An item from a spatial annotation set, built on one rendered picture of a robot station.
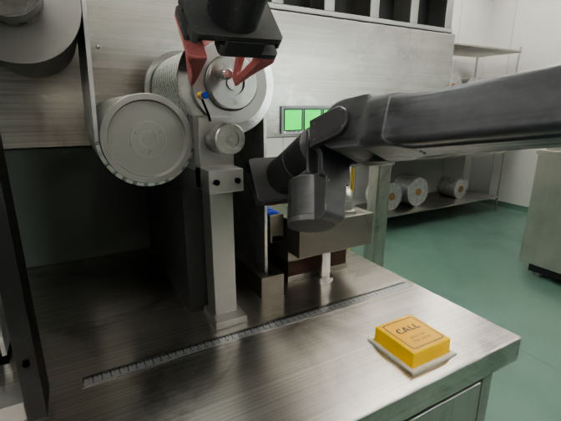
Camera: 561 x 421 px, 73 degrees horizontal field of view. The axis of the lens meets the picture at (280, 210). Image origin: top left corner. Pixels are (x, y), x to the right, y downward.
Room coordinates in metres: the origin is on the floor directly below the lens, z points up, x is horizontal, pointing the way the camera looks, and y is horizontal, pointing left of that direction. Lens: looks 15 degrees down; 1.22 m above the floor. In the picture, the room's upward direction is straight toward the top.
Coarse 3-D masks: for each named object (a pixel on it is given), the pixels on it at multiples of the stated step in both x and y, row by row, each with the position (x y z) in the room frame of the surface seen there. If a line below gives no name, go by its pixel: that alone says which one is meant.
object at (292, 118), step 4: (288, 112) 0.99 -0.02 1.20; (292, 112) 1.00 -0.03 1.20; (296, 112) 1.00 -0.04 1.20; (300, 112) 1.01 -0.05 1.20; (288, 116) 0.99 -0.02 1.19; (292, 116) 1.00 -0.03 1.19; (296, 116) 1.00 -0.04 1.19; (300, 116) 1.01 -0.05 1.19; (288, 120) 0.99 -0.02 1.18; (292, 120) 1.00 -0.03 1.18; (296, 120) 1.00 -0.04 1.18; (300, 120) 1.01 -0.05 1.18; (288, 124) 0.99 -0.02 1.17; (292, 124) 1.00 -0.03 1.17; (296, 124) 1.00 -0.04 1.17; (300, 124) 1.01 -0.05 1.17; (288, 128) 0.99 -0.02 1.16; (292, 128) 1.00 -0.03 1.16; (296, 128) 1.00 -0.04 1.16; (300, 128) 1.01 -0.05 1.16
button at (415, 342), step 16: (400, 320) 0.47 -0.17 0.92; (416, 320) 0.47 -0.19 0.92; (384, 336) 0.44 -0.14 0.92; (400, 336) 0.44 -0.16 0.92; (416, 336) 0.44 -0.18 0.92; (432, 336) 0.44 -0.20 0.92; (400, 352) 0.42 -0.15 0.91; (416, 352) 0.40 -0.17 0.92; (432, 352) 0.42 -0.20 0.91; (448, 352) 0.43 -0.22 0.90
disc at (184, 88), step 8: (208, 40) 0.56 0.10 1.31; (184, 56) 0.54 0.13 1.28; (184, 64) 0.54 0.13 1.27; (184, 72) 0.54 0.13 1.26; (184, 80) 0.54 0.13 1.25; (272, 80) 0.61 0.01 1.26; (184, 88) 0.54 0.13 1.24; (272, 88) 0.61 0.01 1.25; (184, 96) 0.54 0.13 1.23; (192, 96) 0.55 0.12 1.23; (184, 104) 0.54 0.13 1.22; (192, 104) 0.55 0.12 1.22; (264, 104) 0.60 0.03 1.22; (192, 112) 0.55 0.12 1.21; (200, 112) 0.55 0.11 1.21; (264, 112) 0.60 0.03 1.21; (248, 120) 0.59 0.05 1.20; (256, 120) 0.60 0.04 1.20; (248, 128) 0.59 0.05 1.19
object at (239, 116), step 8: (208, 48) 0.55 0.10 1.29; (208, 56) 0.55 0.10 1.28; (216, 56) 0.56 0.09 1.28; (208, 64) 0.55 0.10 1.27; (200, 72) 0.55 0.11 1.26; (264, 72) 0.59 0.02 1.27; (200, 80) 0.54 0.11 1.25; (264, 80) 0.59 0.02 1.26; (192, 88) 0.54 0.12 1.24; (200, 88) 0.54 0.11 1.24; (264, 88) 0.59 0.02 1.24; (256, 96) 0.59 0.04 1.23; (264, 96) 0.59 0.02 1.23; (200, 104) 0.54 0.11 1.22; (208, 104) 0.55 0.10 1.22; (256, 104) 0.59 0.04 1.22; (216, 112) 0.55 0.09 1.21; (224, 112) 0.56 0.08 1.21; (232, 112) 0.57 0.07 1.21; (240, 112) 0.57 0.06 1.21; (248, 112) 0.58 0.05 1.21; (256, 112) 0.59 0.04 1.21; (232, 120) 0.57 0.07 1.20; (240, 120) 0.57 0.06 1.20
